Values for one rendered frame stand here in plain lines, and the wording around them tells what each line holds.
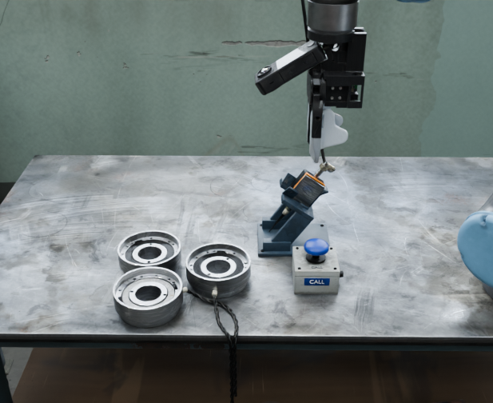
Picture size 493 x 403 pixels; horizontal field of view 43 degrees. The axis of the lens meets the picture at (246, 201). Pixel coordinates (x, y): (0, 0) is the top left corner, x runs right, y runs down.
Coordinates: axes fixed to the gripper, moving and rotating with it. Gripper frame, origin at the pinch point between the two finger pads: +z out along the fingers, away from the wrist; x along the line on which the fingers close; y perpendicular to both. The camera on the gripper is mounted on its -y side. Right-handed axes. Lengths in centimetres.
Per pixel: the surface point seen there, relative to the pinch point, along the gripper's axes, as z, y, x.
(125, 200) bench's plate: 18.1, -35.2, 14.4
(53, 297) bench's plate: 17.9, -41.3, -16.4
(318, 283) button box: 15.9, 0.6, -15.5
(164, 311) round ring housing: 15.1, -22.6, -23.3
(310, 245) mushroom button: 10.7, -0.6, -12.5
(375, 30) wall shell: 21, 38, 148
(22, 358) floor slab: 98, -82, 52
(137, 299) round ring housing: 15.0, -27.1, -20.6
